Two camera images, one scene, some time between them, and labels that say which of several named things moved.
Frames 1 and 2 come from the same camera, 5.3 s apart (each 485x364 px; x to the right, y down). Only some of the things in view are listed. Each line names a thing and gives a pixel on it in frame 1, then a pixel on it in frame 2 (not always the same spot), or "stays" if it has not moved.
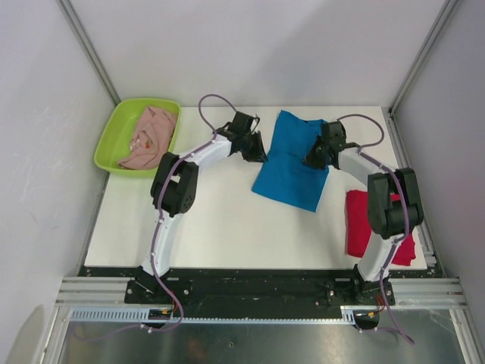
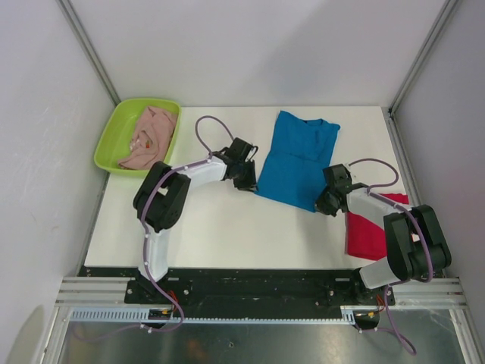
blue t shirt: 283,175 stays
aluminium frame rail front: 77,292 stays
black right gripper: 310,158 → 321,205
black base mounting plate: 260,287 stays
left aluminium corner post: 89,48 stays
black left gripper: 258,154 → 250,184
